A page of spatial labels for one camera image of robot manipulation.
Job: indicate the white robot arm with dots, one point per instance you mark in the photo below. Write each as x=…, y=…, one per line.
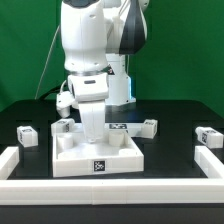
x=91, y=29

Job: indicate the white U-shaped fence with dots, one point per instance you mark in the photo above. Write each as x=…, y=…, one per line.
x=209, y=189

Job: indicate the white marker sheet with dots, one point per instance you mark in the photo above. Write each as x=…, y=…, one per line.
x=133, y=129

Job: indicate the white square tabletop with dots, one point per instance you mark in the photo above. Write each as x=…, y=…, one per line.
x=115, y=153

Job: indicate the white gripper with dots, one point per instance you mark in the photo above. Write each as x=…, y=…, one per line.
x=88, y=95

